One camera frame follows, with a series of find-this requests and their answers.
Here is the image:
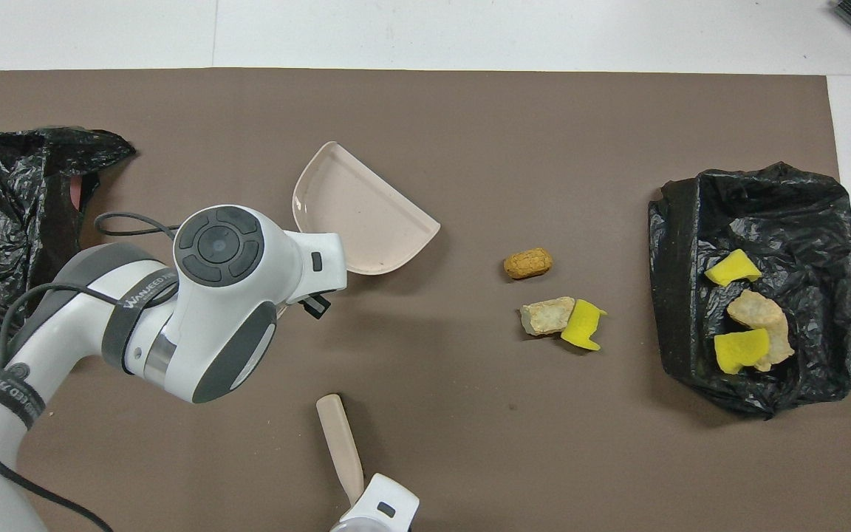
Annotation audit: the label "beige plastic dustpan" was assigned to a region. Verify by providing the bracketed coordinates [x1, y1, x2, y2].
[292, 140, 442, 276]

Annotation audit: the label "beige brush black bristles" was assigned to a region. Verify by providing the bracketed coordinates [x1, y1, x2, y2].
[315, 394, 366, 507]

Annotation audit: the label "brown foam bread roll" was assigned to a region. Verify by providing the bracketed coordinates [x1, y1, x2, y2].
[503, 248, 553, 281]

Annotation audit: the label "yellow sponge piece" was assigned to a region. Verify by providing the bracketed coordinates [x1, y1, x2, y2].
[704, 248, 763, 287]
[714, 328, 771, 375]
[560, 299, 608, 352]

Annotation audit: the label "brown paper table mat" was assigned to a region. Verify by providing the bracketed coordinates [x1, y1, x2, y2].
[0, 68, 851, 532]

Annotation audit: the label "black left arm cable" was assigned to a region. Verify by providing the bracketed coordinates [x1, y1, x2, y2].
[0, 211, 182, 532]

